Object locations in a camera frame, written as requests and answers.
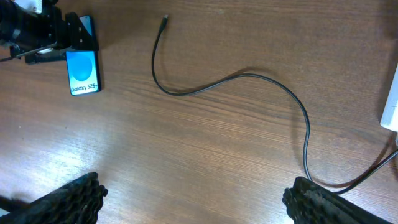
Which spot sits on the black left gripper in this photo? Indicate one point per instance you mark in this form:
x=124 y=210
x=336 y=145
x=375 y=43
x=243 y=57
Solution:
x=36 y=37

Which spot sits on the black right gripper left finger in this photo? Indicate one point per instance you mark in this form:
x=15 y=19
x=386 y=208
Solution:
x=77 y=202

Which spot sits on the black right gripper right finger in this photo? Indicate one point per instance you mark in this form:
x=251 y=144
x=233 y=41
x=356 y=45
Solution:
x=307 y=203

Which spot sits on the blue Galaxy smartphone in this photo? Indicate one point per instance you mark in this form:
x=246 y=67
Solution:
x=83 y=72

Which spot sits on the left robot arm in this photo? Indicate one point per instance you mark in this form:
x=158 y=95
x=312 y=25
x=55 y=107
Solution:
x=5 y=30

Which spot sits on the white power strip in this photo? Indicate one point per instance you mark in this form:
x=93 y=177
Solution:
x=389 y=116

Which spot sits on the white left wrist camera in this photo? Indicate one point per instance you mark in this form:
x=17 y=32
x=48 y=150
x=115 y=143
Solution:
x=34 y=6

